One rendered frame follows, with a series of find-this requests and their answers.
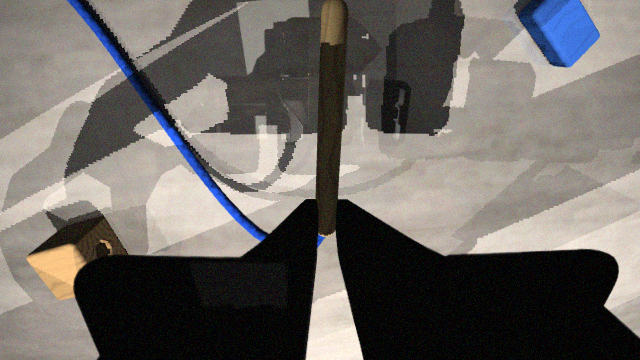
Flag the wooden stick with blue string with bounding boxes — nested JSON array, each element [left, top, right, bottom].
[[67, 0, 349, 248]]

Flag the brown wooden block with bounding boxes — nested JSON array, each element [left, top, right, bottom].
[[26, 216, 128, 300]]

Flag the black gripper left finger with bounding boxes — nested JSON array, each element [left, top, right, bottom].
[[73, 199, 319, 360]]

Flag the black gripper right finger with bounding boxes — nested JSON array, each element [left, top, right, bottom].
[[335, 199, 619, 360]]

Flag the blue block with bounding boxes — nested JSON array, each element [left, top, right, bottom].
[[518, 0, 600, 67]]

